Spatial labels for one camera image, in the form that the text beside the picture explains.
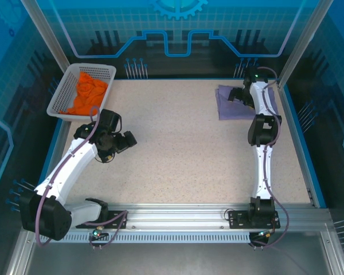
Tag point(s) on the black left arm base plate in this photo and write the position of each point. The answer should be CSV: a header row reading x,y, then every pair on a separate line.
x,y
117,220

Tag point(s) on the steel front tray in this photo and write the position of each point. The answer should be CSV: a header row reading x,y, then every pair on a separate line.
x,y
172,260

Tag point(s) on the small connector with green light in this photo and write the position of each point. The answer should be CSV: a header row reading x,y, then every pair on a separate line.
x,y
265,235
97,232

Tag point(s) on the purple t-shirt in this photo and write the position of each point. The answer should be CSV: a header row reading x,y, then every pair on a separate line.
x,y
232,110

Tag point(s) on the orange t-shirt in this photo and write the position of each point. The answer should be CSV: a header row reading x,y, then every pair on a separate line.
x,y
89,94

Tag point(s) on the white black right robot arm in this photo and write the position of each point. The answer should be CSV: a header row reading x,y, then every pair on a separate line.
x,y
263,172

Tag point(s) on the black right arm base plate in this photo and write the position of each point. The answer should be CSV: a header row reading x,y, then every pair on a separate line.
x,y
238,219

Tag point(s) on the aluminium frame post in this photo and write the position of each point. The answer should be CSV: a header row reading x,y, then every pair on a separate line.
x,y
48,34
304,43

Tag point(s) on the white plastic basket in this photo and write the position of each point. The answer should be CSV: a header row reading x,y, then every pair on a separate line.
x,y
63,88

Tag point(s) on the aluminium mounting rail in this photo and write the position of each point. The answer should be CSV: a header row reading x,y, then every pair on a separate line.
x,y
177,215

